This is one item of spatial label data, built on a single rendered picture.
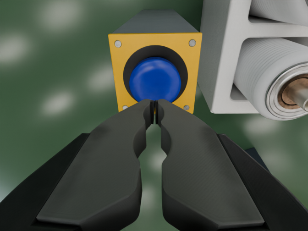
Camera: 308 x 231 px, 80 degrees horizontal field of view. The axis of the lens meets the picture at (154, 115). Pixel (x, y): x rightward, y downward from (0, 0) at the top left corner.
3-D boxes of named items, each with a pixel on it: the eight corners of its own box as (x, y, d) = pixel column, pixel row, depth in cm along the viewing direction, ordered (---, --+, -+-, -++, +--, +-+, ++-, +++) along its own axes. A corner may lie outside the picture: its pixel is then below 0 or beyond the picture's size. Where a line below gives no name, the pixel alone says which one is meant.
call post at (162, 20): (173, 43, 44) (192, 113, 18) (143, 44, 44) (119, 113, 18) (173, 8, 40) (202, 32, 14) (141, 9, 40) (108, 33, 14)
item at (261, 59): (224, 82, 41) (261, 133, 26) (212, 41, 37) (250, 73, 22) (269, 64, 39) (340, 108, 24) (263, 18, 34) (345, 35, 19)
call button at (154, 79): (177, 97, 17) (179, 108, 15) (134, 97, 17) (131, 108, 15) (180, 52, 15) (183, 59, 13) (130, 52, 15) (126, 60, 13)
